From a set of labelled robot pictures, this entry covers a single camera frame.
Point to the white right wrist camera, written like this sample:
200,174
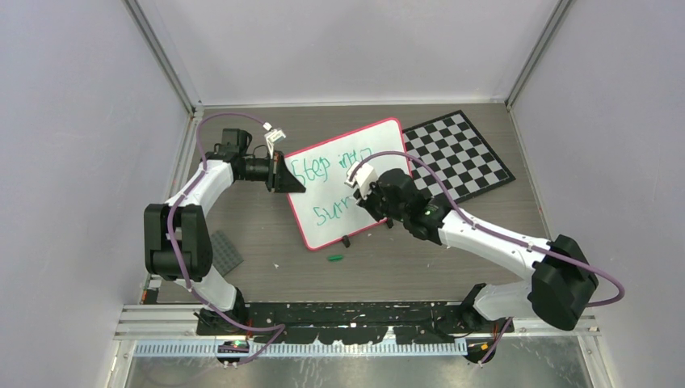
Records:
359,177

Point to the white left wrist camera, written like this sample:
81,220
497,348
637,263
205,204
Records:
272,136

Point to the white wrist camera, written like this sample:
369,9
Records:
359,177
272,136

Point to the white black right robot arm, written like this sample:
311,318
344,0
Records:
549,288

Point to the aluminium front rail frame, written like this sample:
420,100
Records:
167,331

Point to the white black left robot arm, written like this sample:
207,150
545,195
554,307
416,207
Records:
178,246

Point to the black and white chessboard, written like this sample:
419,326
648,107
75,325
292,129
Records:
460,157

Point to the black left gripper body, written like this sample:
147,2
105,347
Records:
256,170

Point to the pink-framed whiteboard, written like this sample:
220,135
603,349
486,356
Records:
326,212

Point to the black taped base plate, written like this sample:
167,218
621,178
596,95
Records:
350,323

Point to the grey studded baseplate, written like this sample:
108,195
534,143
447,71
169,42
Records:
225,256

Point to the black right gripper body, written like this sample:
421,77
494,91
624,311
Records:
378,205

